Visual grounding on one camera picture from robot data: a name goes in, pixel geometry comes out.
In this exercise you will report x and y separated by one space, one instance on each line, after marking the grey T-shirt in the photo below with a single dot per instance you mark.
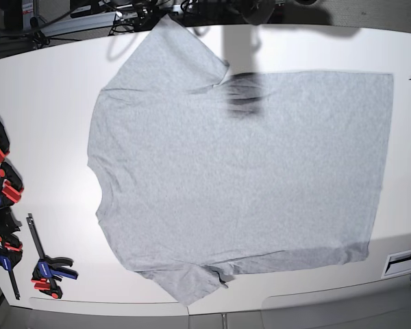
205 176

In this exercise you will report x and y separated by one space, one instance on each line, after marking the small blue bar clamp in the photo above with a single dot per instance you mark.
49 271

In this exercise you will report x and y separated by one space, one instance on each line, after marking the blue red bar clamp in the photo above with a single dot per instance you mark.
11 185

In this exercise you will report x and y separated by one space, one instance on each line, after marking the black blue bar clamp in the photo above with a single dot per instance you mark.
11 249

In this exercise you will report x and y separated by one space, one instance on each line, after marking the white label card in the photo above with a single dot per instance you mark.
397 264

